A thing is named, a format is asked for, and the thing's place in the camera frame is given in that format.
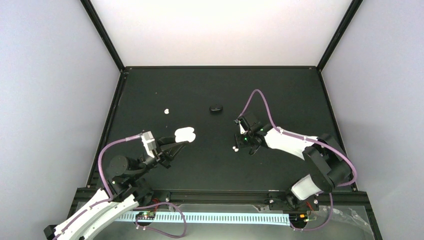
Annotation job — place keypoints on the light blue cable duct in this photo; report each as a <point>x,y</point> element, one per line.
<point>278,219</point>

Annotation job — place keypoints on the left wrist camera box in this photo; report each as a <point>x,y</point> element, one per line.
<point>149,143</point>

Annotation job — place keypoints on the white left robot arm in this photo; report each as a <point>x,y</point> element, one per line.
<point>126,189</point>

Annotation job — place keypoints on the black frame post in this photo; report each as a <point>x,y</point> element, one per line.
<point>339,32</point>
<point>101,30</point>

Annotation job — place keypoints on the black frame post right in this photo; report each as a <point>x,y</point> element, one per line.
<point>339,32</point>

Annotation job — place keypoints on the black earbud charging case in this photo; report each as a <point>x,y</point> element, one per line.
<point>216,108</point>

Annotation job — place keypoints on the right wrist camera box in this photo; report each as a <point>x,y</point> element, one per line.
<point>242,130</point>

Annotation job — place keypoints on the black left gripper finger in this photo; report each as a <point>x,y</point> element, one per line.
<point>166,142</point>
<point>170,151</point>

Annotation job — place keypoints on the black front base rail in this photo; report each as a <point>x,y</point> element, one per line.
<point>237,197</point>

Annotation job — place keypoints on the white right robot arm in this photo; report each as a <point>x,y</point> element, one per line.
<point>326,164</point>

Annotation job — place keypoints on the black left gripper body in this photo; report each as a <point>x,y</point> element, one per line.
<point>159,156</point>

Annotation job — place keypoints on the white earbud charging case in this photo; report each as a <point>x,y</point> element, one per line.
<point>185,134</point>

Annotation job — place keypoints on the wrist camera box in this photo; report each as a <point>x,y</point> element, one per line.
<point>149,143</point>
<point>242,130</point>

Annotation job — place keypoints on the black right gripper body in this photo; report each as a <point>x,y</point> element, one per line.
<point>245,142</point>

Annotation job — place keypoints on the black frame post left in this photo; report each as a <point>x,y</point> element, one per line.
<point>101,30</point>

